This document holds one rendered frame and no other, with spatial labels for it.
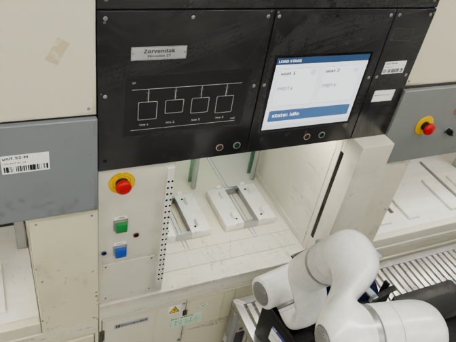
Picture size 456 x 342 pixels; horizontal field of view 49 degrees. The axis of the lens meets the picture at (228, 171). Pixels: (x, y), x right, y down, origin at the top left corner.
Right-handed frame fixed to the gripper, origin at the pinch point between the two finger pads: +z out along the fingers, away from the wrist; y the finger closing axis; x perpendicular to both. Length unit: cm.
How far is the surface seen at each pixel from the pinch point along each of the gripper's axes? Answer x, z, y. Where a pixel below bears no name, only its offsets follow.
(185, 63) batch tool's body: 47, -39, -34
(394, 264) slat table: -46, 56, -13
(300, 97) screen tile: 35.1, -6.1, -27.9
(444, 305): -36, 48, 14
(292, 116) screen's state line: 29.3, -7.0, -28.1
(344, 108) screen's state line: 30.0, 9.5, -25.2
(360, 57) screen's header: 46, 9, -25
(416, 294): -36, 42, 5
